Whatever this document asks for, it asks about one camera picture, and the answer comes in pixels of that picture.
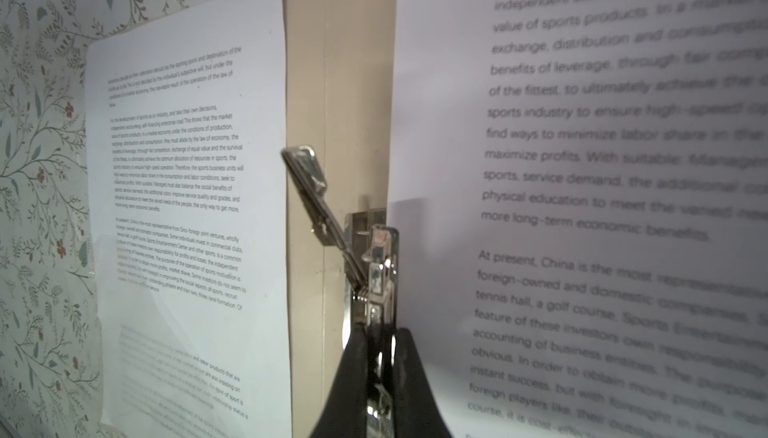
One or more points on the brown cardboard folder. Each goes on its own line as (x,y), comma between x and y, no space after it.
(339,89)

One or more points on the printed paper sheet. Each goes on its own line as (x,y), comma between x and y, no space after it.
(185,121)
(580,188)

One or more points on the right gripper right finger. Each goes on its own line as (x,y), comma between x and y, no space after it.
(415,411)

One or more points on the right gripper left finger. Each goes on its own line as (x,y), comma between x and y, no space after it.
(344,414)

